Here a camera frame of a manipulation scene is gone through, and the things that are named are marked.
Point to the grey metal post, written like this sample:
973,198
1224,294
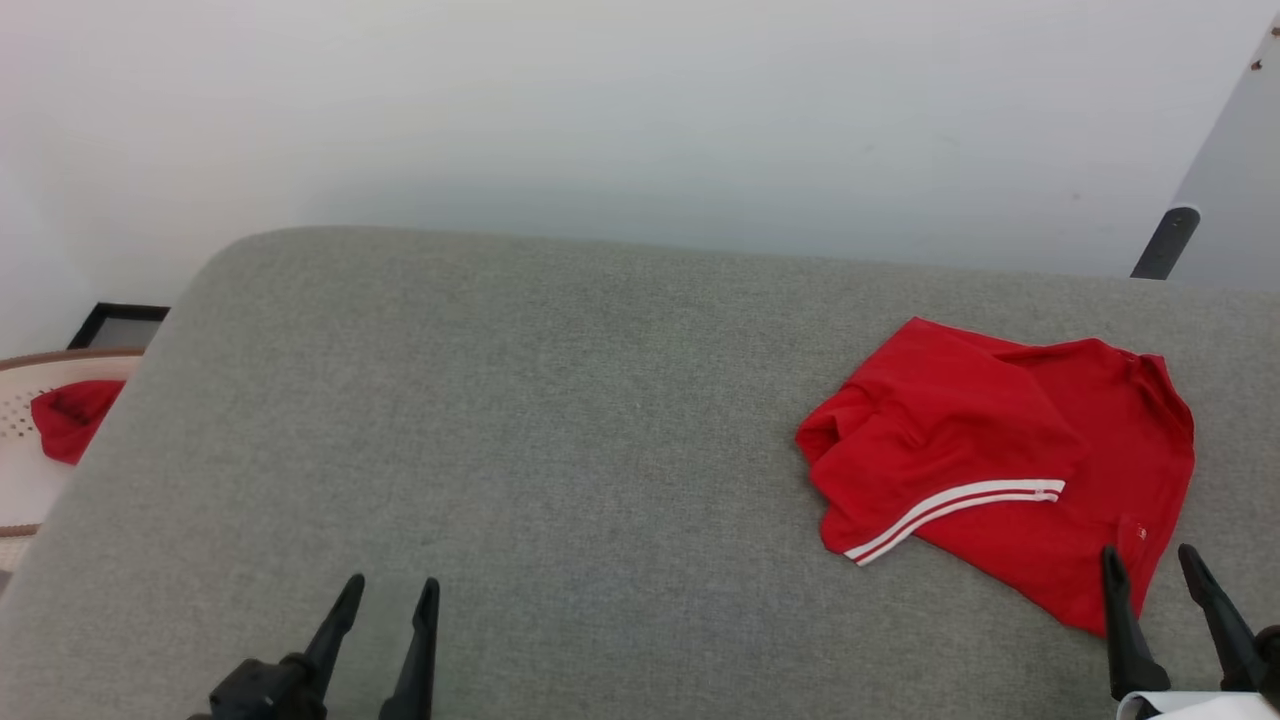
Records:
1240,180

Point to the cream laundry basket brown rim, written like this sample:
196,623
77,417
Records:
20,480

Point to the red cloth in basket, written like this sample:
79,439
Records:
70,420

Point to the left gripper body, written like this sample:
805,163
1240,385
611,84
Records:
265,690

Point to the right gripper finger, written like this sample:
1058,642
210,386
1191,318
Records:
1225,630
1130,640

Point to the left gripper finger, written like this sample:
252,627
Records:
418,660
335,630

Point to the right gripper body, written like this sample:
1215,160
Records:
1210,707

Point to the dark grey rounded bracket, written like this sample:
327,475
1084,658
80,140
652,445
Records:
1165,245

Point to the red garment with white stripes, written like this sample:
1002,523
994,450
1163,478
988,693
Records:
1000,430

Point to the black rectangular frame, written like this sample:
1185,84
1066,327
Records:
130,309

